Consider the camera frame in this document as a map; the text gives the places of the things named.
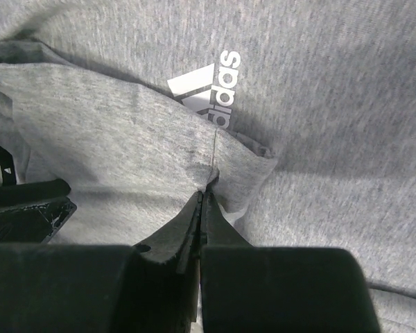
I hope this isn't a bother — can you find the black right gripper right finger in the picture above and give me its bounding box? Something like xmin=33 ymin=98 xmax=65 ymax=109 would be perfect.
xmin=200 ymin=189 xmax=254 ymax=257

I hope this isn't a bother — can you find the grey t-shirt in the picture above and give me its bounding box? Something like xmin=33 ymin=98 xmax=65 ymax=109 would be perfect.
xmin=0 ymin=1 xmax=416 ymax=332

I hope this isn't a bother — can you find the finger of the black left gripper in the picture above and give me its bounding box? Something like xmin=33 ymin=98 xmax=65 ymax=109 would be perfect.
xmin=0 ymin=179 xmax=77 ymax=244

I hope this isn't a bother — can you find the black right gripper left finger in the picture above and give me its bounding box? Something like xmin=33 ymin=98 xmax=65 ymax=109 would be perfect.
xmin=135 ymin=191 xmax=203 ymax=266

